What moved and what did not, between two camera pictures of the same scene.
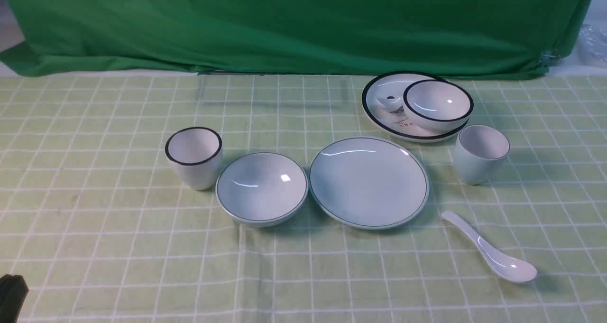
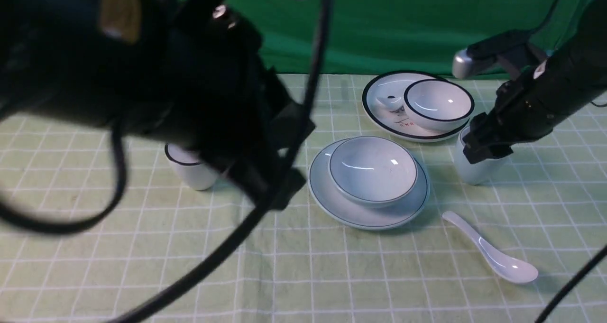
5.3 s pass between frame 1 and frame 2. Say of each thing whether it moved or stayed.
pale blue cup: stayed
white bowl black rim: stayed
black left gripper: moved
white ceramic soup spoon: stayed
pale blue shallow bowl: moved
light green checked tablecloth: stayed
